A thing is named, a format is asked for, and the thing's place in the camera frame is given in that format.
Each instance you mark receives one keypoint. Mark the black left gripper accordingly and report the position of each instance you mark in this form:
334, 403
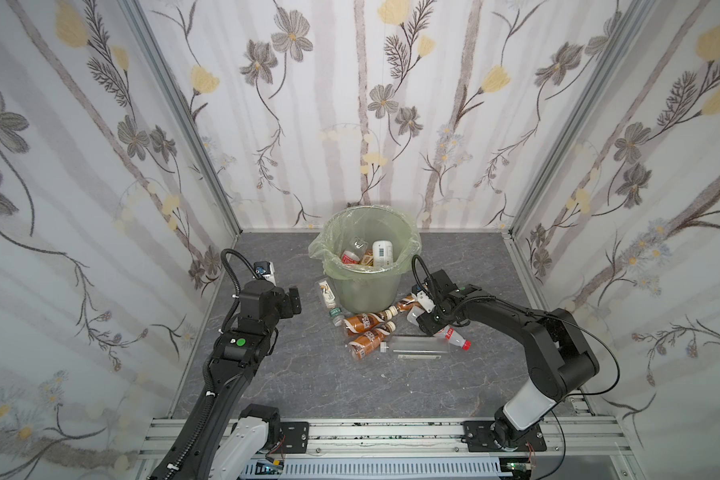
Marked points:
291, 300

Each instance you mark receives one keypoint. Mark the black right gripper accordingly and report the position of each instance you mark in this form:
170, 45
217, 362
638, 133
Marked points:
431, 315

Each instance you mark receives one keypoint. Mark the red cap water bottle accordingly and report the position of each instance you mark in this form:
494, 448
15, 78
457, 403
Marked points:
447, 333

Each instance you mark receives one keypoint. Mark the brown coffee bottle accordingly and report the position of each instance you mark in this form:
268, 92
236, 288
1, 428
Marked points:
371, 340
365, 322
406, 304

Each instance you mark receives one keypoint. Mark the clear square bottle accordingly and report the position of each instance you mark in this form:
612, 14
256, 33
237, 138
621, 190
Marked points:
415, 348

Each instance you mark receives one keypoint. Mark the clear bottle with crane label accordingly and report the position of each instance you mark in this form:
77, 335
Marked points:
331, 302

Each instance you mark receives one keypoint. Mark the white label clear bottle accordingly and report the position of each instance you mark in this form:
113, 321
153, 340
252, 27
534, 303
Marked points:
383, 253

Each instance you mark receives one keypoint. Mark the small bottle pink label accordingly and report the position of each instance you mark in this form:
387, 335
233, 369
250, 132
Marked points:
354, 251

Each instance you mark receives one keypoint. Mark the yellow tea bottle red label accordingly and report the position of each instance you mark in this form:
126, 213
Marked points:
367, 259

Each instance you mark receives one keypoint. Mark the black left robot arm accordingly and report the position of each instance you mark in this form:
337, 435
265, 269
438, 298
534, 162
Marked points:
248, 335

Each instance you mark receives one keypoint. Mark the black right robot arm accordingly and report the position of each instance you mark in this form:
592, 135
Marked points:
558, 355

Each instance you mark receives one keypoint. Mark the mesh waste bin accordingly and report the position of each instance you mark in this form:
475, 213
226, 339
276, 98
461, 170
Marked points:
369, 289

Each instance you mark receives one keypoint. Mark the green plastic bin liner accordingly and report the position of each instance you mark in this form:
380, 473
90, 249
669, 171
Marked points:
372, 223

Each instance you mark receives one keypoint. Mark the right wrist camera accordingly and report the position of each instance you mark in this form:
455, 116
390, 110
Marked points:
424, 300

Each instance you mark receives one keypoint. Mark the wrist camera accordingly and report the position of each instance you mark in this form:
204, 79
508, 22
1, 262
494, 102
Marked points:
265, 270
424, 300

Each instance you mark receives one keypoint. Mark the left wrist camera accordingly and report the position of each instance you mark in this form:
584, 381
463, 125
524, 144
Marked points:
265, 270

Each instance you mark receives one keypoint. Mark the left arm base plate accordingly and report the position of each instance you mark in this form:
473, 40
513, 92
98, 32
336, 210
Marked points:
292, 438

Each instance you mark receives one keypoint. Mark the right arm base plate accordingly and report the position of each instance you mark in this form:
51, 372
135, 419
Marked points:
501, 436

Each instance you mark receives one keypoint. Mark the white vented cable duct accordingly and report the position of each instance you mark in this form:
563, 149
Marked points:
379, 468

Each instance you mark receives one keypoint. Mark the aluminium mounting rail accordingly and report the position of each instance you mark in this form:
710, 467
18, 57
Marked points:
583, 435

